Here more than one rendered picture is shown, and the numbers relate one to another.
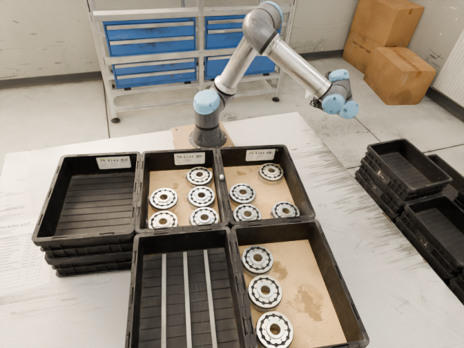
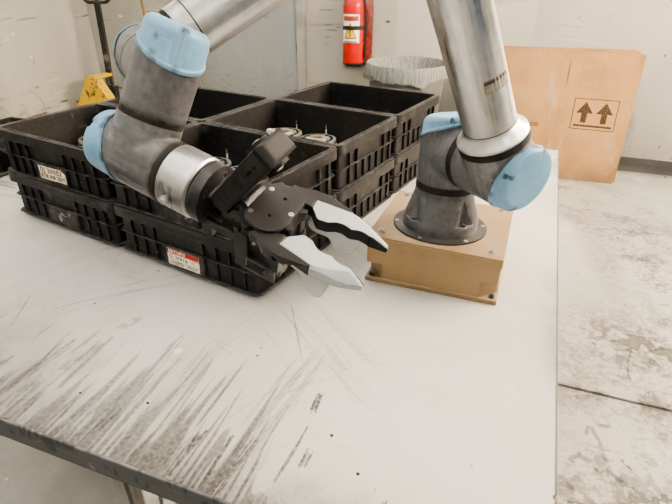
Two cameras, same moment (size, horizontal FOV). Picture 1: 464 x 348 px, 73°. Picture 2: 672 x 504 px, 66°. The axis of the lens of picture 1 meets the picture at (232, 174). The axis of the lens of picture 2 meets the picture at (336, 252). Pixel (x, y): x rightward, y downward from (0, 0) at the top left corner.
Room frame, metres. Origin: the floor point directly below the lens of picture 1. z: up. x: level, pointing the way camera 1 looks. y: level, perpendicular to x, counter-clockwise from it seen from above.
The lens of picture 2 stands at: (1.74, -0.72, 1.27)
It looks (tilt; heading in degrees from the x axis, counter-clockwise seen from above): 29 degrees down; 133
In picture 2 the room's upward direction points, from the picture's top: straight up
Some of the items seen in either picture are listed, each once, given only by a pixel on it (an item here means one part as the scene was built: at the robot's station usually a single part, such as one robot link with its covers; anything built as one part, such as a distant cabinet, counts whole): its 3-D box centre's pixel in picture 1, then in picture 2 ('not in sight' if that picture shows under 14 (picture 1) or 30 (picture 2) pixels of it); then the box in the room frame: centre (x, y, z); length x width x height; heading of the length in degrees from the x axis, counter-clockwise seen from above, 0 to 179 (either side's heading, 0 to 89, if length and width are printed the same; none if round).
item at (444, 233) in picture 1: (436, 244); not in sight; (1.07, -1.18, 0.31); 0.40 x 0.30 x 0.34; 22
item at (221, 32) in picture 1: (243, 47); not in sight; (2.88, -0.01, 0.60); 0.72 x 0.03 x 0.56; 112
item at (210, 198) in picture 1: (201, 196); not in sight; (0.80, 0.11, 0.86); 0.10 x 0.10 x 0.01
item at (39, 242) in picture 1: (94, 192); (359, 100); (0.72, 0.47, 0.92); 0.40 x 0.30 x 0.02; 12
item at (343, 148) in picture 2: (181, 186); (302, 123); (0.79, 0.18, 0.92); 0.40 x 0.30 x 0.02; 12
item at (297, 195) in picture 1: (259, 190); (224, 178); (0.85, -0.11, 0.87); 0.40 x 0.30 x 0.11; 12
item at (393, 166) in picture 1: (392, 188); not in sight; (1.44, -1.02, 0.37); 0.40 x 0.30 x 0.45; 22
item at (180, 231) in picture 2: not in sight; (229, 223); (0.85, -0.11, 0.76); 0.40 x 0.30 x 0.12; 12
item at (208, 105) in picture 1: (207, 108); (453, 147); (1.25, 0.14, 0.97); 0.13 x 0.12 x 0.14; 160
